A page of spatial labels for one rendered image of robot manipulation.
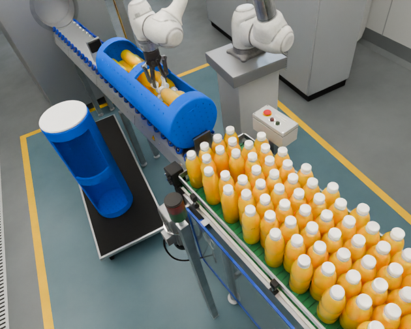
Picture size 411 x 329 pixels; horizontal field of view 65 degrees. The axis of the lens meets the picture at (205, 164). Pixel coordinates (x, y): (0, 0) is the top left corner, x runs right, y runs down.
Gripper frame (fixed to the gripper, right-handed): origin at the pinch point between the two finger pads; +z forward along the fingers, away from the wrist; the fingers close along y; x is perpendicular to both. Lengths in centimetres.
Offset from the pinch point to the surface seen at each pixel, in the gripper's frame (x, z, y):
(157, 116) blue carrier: 14.5, 4.6, 11.8
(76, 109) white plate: -40, 16, 39
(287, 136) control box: 61, 13, -28
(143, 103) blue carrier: 0.2, 4.6, 11.9
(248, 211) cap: 81, 9, 13
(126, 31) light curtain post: -116, 22, -32
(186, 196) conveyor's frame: 45, 30, 21
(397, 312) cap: 133, 9, 5
